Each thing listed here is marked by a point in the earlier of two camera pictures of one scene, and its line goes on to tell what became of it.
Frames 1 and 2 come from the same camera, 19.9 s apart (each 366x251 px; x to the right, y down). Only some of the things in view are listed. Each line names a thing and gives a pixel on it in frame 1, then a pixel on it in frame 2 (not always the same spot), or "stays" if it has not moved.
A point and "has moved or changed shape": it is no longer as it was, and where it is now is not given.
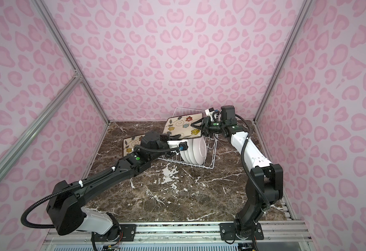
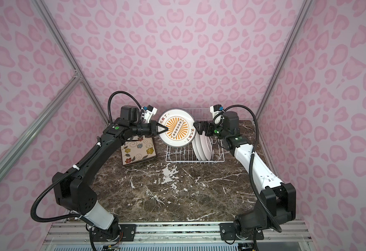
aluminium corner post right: [308, 8] stays
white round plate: [186, 152] to [195, 149]
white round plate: [185, 156] to [181, 129]
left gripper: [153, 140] to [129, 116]
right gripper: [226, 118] stays
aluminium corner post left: [71, 59] stays
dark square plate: [181, 125] has moved or changed shape
